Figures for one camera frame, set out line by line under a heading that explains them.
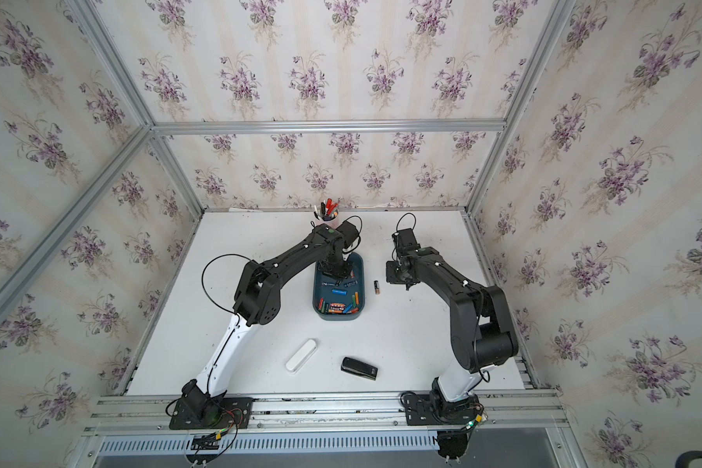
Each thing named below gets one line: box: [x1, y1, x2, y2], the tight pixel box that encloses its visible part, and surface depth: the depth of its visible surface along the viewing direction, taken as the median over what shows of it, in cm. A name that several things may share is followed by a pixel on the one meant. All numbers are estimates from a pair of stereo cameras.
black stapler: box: [340, 356, 379, 382], surface depth 80 cm
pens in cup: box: [313, 197, 339, 222], surface depth 109 cm
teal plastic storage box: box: [312, 251, 366, 321], surface depth 95 cm
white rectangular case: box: [284, 338, 318, 375], surface depth 81 cm
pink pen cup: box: [312, 208, 344, 230], surface depth 106 cm
